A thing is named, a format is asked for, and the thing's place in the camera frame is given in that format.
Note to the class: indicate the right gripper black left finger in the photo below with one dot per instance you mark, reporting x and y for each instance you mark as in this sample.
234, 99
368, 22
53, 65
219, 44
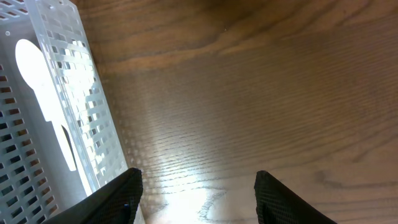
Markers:
116, 202

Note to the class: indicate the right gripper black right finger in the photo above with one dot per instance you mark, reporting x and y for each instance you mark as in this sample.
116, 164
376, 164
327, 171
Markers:
277, 204

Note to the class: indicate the clear white plastic basket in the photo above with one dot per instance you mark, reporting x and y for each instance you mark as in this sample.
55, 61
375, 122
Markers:
36, 183

